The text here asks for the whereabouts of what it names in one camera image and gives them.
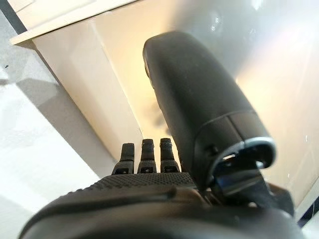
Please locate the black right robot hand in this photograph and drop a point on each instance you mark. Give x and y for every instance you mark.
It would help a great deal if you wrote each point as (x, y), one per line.
(194, 94)

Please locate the white fridge drawer steel front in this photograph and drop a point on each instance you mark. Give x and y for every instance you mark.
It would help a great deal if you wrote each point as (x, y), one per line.
(279, 62)

